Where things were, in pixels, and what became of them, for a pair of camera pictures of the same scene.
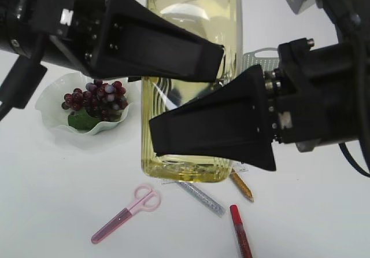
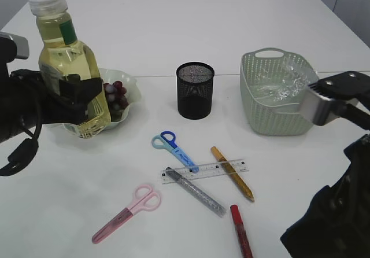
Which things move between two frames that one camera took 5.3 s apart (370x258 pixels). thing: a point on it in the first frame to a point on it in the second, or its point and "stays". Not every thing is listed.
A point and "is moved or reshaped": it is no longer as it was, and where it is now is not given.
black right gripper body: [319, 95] to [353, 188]
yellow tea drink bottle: [214, 8] is moved or reshaped
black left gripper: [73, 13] to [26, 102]
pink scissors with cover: [146, 200] stays
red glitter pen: [245, 247] stays
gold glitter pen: [240, 184] stays
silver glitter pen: [203, 198] stays
